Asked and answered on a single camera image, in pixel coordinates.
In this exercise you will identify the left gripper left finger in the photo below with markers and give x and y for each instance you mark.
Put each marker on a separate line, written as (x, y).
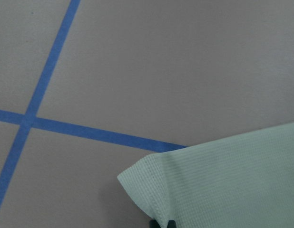
(153, 224)

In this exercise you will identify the olive green long-sleeve shirt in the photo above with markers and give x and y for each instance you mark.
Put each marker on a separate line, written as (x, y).
(243, 181)

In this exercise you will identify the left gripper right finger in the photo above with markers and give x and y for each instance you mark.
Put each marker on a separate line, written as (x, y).
(171, 224)

